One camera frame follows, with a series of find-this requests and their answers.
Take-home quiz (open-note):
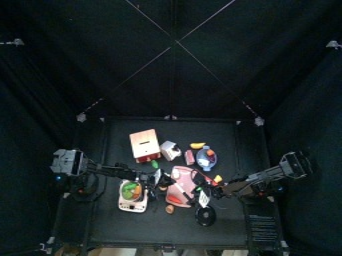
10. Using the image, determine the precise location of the clear bowl of toy vegetables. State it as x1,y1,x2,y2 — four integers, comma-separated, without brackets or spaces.
121,181,145,202

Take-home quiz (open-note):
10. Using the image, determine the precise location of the black printed label sheet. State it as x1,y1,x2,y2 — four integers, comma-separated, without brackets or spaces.
248,213,280,249

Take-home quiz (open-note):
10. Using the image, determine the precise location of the pink packet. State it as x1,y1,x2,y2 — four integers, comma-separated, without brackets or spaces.
165,165,205,209

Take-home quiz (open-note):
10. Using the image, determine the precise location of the white toy kitchen scale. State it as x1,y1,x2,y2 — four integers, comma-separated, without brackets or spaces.
117,179,150,214

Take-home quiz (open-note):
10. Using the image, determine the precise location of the pink toy block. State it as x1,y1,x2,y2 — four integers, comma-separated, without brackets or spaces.
184,149,197,166

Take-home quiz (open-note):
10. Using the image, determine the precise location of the small white toy appliance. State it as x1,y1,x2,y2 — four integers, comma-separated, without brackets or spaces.
160,140,184,162

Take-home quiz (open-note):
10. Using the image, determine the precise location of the blue toy bowl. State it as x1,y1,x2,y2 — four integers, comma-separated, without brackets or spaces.
196,145,220,172

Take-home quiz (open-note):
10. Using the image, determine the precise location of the orange red box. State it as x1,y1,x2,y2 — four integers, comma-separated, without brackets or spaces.
129,128,164,164

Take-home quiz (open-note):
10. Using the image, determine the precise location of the black round toy pan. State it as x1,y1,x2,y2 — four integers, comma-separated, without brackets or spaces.
194,205,218,228

